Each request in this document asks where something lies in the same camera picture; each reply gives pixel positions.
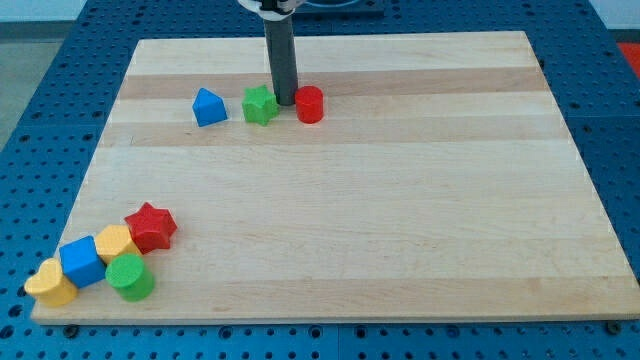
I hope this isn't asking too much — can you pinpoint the red cylinder block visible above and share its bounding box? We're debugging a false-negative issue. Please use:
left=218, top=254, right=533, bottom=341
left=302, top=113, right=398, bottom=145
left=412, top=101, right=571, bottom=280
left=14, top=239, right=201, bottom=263
left=295, top=86, right=324, bottom=124

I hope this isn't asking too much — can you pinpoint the light wooden board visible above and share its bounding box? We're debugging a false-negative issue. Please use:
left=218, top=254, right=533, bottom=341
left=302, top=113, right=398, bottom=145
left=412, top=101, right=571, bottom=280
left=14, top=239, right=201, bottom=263
left=32, top=31, right=639, bottom=325

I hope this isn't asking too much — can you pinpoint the yellow heart block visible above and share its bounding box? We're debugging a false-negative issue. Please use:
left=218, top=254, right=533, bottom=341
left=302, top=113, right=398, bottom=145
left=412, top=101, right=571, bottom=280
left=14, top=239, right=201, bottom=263
left=24, top=258, right=78, bottom=307

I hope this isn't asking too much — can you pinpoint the green star block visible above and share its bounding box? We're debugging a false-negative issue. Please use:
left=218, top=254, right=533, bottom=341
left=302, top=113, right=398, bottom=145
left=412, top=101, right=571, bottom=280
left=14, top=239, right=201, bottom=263
left=241, top=85, right=279, bottom=126

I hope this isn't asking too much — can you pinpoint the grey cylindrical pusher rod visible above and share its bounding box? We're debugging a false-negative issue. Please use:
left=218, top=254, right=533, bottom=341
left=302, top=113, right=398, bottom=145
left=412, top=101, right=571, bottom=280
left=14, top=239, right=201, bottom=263
left=264, top=17, right=298, bottom=106

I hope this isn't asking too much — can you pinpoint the green cylinder block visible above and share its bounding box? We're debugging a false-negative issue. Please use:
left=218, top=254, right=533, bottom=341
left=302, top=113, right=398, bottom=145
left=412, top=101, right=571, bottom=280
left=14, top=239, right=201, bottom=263
left=105, top=253, right=155, bottom=302

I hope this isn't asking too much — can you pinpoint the red star block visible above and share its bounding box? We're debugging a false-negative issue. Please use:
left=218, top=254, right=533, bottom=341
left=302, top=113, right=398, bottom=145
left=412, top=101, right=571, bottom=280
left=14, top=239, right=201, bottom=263
left=124, top=202, right=178, bottom=254

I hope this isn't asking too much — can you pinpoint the blue triangular prism block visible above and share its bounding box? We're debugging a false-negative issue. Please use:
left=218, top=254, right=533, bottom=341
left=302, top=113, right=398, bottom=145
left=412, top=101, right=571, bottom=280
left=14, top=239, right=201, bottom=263
left=192, top=88, right=228, bottom=127

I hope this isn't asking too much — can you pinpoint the yellow hexagon block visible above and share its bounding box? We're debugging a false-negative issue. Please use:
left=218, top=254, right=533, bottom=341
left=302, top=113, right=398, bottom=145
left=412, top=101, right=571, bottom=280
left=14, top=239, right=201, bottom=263
left=94, top=225, right=141, bottom=265

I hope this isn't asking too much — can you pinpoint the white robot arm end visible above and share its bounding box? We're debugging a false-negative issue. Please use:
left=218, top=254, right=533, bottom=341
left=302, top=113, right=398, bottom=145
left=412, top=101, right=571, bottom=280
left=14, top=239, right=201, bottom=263
left=238, top=0, right=305, bottom=21

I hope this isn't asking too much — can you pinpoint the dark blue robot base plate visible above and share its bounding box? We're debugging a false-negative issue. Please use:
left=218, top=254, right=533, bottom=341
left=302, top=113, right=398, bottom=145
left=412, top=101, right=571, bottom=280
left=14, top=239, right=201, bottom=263
left=295, top=0, right=386, bottom=17

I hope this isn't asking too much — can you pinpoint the blue cube block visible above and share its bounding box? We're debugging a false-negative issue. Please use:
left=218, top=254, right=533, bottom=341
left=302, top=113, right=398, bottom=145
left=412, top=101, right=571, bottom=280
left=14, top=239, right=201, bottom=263
left=59, top=236, right=106, bottom=288

